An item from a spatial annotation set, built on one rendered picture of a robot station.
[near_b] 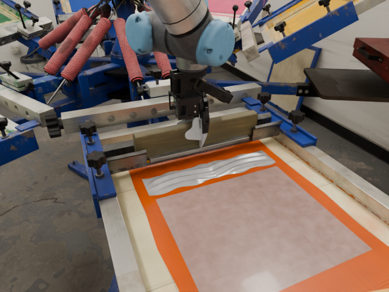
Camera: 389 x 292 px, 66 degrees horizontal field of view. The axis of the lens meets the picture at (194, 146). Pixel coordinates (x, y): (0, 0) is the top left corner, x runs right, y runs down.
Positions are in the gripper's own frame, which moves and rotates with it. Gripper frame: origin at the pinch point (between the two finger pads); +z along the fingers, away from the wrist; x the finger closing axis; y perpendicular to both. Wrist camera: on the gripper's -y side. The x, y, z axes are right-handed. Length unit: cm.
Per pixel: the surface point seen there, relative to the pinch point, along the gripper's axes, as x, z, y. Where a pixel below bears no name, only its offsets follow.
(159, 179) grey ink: 7.5, 4.6, 14.2
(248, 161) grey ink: 9.1, 4.9, -10.6
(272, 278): 41.1, 5.2, 4.4
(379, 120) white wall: -78, 69, -200
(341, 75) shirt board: -39, 6, -95
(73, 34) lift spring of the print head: -75, -16, 25
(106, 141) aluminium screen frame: -13.7, 2.9, 23.6
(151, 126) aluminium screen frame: -15.6, 1.8, 9.2
